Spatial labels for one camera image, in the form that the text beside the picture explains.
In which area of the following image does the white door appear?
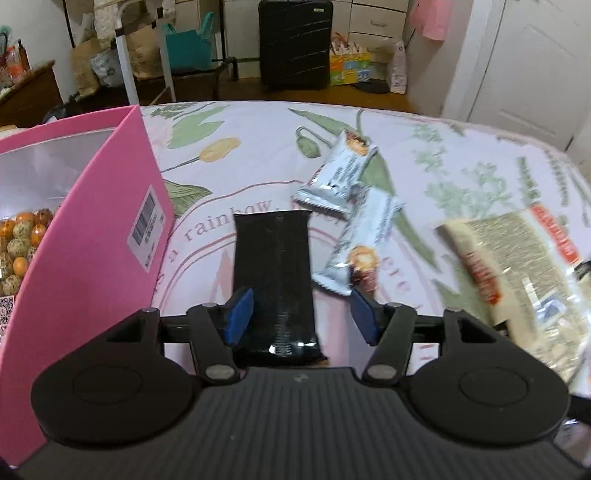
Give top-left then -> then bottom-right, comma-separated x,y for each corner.
440,0 -> 591,152

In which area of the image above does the clear packet with red label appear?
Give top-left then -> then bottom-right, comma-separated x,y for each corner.
436,204 -> 591,381

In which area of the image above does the bag of coated peanuts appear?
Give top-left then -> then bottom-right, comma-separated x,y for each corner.
0,207 -> 62,334

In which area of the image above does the brown paper bag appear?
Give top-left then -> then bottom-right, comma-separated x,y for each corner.
126,22 -> 170,80
69,36 -> 101,96

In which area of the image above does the wooden nightstand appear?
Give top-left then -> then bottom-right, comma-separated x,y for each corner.
0,60 -> 64,128

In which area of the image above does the black suitcase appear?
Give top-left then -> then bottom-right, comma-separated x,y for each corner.
257,0 -> 334,92

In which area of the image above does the orange bottle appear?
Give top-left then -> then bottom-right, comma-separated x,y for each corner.
8,39 -> 31,77

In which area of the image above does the black round floor item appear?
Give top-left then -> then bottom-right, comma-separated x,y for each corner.
355,78 -> 391,95

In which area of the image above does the floral bed sheet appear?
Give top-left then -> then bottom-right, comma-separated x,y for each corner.
137,99 -> 591,400

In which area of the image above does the wooden rolling table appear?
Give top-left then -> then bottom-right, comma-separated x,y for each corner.
62,0 -> 239,105

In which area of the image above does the pink cardboard box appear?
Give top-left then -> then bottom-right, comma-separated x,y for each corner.
0,104 -> 177,468

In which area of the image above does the plain black snack packet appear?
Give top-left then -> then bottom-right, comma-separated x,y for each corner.
233,209 -> 330,368

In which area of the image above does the colourful snack box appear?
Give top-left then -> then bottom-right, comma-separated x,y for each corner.
329,32 -> 373,88

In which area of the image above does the white snack bar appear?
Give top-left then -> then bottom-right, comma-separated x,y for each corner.
294,130 -> 378,219
312,184 -> 403,297

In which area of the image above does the pink hanging bag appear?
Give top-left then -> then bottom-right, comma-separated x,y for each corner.
410,0 -> 452,41

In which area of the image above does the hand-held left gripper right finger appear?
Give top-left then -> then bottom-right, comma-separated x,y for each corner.
349,287 -> 505,386

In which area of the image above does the white plastic bag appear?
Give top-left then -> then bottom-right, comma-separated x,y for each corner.
386,39 -> 410,96

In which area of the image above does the teal bag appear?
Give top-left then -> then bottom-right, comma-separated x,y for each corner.
165,12 -> 218,72

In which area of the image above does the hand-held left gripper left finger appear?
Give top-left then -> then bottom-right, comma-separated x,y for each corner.
105,286 -> 256,385

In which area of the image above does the white wardrobe with drawers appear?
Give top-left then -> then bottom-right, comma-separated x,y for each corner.
174,0 -> 417,79

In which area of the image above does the white printed bag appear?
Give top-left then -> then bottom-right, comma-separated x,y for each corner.
91,48 -> 126,88

